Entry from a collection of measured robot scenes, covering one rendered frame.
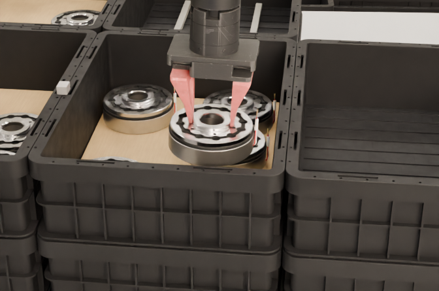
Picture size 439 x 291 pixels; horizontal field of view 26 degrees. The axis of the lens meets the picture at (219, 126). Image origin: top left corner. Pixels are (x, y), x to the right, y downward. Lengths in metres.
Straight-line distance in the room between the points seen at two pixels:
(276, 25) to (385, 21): 0.45
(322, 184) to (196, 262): 0.19
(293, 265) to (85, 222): 0.25
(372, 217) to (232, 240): 0.17
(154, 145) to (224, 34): 0.31
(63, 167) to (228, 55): 0.23
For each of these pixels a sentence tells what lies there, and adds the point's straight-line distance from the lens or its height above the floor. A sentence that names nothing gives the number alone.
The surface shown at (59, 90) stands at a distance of 1.26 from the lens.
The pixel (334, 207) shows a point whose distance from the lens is 1.10.
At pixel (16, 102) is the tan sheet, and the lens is 1.48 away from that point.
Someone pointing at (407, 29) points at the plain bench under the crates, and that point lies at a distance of 2.10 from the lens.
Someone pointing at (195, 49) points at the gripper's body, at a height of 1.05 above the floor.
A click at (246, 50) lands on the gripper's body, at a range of 1.11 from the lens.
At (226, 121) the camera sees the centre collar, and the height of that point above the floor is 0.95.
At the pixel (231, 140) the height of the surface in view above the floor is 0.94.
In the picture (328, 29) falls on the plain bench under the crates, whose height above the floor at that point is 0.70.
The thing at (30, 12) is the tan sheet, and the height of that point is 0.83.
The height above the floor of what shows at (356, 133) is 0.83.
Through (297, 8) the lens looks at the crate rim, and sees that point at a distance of 1.54.
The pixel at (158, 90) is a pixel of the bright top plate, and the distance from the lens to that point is 1.42.
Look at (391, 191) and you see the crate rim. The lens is 1.08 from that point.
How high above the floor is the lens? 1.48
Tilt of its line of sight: 28 degrees down
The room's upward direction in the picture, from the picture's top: straight up
